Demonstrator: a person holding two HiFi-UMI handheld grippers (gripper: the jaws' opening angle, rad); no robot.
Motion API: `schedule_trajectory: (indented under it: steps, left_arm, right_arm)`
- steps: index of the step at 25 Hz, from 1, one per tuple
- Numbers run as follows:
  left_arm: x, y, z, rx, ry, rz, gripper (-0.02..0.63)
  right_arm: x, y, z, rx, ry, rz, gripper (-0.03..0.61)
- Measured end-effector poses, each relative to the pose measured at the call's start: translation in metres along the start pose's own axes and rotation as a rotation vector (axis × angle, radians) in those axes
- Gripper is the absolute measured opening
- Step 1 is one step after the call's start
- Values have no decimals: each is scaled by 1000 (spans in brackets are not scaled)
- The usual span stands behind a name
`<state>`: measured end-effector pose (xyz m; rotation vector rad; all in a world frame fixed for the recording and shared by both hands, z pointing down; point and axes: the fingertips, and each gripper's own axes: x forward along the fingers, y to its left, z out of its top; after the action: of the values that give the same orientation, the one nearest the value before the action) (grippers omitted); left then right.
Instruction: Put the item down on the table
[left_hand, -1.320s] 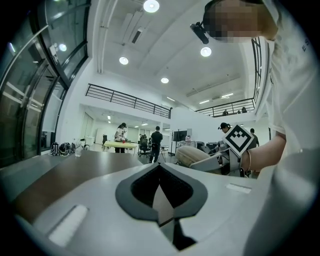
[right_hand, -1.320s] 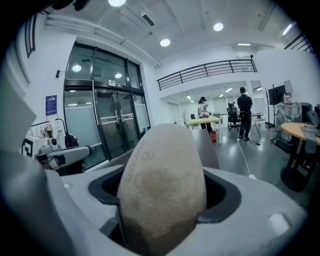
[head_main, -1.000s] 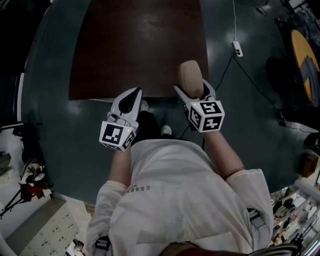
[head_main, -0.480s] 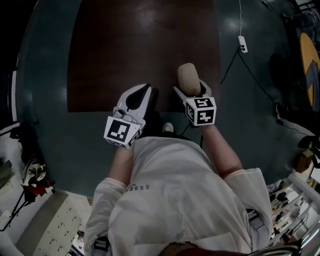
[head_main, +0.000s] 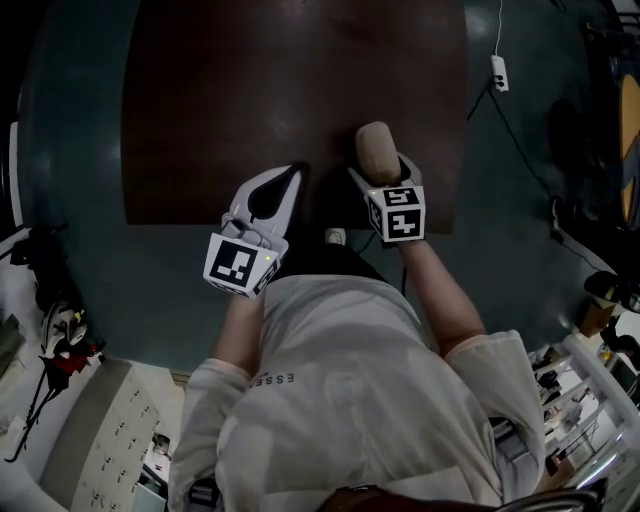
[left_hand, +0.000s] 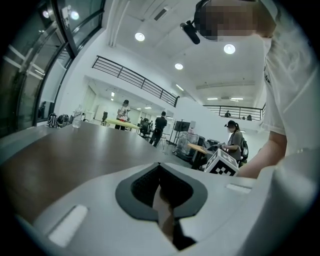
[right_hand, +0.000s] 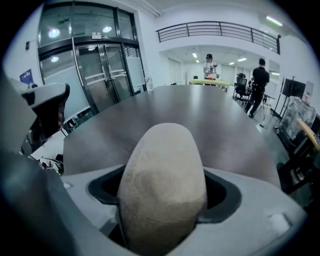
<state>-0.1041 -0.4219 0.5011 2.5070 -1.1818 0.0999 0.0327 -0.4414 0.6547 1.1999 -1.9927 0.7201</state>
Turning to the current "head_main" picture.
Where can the person's white shoe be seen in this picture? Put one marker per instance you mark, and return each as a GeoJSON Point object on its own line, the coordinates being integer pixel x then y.
{"type": "Point", "coordinates": [335, 235]}

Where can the person's left forearm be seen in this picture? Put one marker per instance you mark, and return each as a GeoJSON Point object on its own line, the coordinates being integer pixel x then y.
{"type": "Point", "coordinates": [239, 330]}

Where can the round yellow table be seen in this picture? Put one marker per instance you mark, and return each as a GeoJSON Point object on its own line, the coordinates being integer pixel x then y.
{"type": "Point", "coordinates": [631, 150]}

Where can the person's right forearm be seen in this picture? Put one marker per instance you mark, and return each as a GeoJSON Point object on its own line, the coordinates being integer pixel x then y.
{"type": "Point", "coordinates": [440, 295]}

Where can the person's white shirt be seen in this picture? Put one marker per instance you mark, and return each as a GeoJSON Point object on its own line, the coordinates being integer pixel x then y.
{"type": "Point", "coordinates": [350, 400]}

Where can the white and black device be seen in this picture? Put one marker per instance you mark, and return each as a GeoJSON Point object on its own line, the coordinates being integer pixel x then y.
{"type": "Point", "coordinates": [62, 327]}

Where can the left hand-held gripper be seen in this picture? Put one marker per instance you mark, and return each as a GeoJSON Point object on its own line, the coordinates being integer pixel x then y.
{"type": "Point", "coordinates": [232, 265]}

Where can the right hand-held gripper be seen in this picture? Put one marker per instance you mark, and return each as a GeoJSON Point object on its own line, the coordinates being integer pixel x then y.
{"type": "Point", "coordinates": [400, 215]}

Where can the black tripod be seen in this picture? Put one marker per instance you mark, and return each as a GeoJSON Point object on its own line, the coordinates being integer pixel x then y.
{"type": "Point", "coordinates": [37, 415]}

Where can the white power strip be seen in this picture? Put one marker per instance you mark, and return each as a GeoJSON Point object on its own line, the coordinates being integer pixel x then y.
{"type": "Point", "coordinates": [500, 72]}

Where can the tan cylindrical object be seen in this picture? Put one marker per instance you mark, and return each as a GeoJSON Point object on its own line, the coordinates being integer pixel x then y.
{"type": "Point", "coordinates": [376, 152]}

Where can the dark brown wooden table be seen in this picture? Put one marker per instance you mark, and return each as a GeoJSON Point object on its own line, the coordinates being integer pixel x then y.
{"type": "Point", "coordinates": [240, 100]}

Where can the grey drawer cabinet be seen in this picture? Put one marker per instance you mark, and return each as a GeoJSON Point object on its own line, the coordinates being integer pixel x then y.
{"type": "Point", "coordinates": [110, 435]}

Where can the white shelf rack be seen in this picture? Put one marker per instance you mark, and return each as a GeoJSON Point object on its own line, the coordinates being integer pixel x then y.
{"type": "Point", "coordinates": [585, 400]}

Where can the person's dark trousers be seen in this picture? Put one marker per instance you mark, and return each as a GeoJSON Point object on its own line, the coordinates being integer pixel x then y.
{"type": "Point", "coordinates": [325, 260]}

